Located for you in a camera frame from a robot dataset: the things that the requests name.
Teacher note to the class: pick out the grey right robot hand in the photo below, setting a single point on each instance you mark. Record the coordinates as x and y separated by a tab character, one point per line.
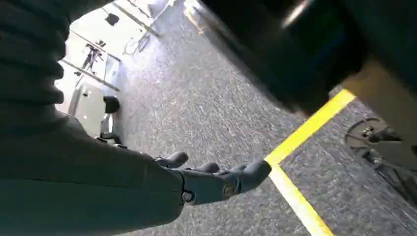
81	189

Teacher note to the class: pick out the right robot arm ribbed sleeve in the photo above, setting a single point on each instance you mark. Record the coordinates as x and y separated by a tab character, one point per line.
29	58

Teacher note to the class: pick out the yellow floor tape strip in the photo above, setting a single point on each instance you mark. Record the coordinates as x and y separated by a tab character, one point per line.
312	125
299	203

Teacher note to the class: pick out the black robot leg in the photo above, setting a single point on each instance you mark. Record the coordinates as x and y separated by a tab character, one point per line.
293	49

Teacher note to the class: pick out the black caster wheel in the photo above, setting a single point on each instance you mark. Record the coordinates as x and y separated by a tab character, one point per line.
361	135

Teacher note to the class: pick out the beige base panel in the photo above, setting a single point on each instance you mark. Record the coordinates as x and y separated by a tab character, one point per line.
391	97

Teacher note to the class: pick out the metal frame rack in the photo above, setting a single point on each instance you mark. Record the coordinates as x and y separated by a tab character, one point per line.
92	76

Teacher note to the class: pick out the black wall socket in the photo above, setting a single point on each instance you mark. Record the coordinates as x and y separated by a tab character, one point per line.
112	19

